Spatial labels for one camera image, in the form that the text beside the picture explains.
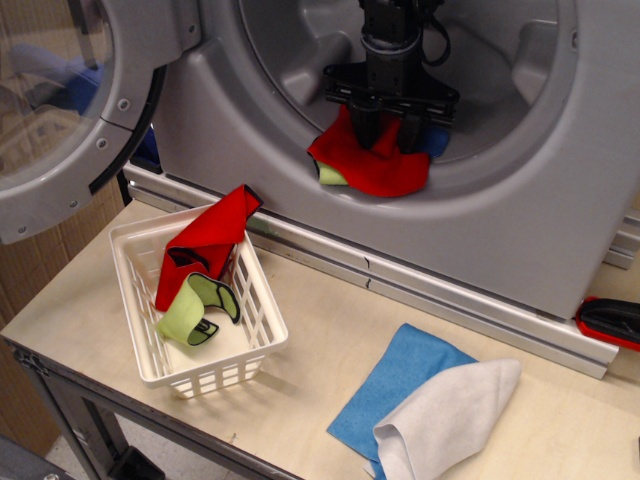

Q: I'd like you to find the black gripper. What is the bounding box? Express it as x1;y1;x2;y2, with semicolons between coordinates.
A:
323;42;460;154

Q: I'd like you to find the small blue cloth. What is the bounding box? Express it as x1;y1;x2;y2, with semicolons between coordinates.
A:
415;125;450;158

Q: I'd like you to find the red felt cloth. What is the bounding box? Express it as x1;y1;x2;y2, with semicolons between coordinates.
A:
307;106;430;198

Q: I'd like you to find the small light green cloth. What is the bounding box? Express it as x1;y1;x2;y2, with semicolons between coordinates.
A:
315;161;348;186

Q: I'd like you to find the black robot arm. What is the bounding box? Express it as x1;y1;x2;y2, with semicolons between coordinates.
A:
323;1;460;153

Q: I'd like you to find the grey toy laundry machine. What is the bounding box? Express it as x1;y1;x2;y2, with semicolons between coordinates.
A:
154;1;639;318

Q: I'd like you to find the round transparent machine door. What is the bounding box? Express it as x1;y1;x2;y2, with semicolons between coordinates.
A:
1;1;201;244

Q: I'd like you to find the red cloth with black trim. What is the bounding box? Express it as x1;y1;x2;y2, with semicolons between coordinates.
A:
155;185;263;312

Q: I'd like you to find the blue cloth on table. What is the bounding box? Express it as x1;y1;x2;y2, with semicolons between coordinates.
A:
328;324;476;479

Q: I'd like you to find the white plastic basket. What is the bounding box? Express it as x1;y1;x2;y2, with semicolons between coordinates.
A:
110;208;288;398

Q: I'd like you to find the light green cloth black trim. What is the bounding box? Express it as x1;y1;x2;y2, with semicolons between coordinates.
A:
156;273;241;347

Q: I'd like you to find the white cloth on table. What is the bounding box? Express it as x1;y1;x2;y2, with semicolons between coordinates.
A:
365;359;522;479

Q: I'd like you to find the red and black tool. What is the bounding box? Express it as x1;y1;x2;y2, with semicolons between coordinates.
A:
575;297;639;351

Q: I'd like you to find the black box under table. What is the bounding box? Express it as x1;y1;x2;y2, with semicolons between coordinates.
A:
108;446;166;480

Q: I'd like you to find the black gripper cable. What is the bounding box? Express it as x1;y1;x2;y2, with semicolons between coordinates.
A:
422;17;452;68

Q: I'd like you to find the metal table frame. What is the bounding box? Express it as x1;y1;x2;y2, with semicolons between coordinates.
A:
1;334;296;479

